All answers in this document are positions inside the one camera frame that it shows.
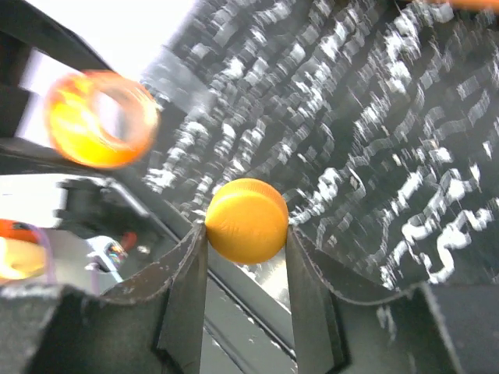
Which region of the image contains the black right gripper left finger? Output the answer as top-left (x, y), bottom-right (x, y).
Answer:
top-left (1, 224), bottom-right (207, 373)

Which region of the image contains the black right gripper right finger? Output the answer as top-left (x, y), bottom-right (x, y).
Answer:
top-left (286, 227), bottom-right (498, 373)

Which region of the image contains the orange juice bottle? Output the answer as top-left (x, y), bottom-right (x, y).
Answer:
top-left (44, 70), bottom-right (159, 169)

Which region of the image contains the orange bottle cap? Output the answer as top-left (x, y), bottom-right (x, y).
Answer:
top-left (204, 178), bottom-right (288, 265)

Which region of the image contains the yellow mug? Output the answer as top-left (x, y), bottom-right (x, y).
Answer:
top-left (0, 237), bottom-right (46, 284)

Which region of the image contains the orange mug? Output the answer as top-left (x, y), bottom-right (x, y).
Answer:
top-left (0, 219), bottom-right (38, 243)

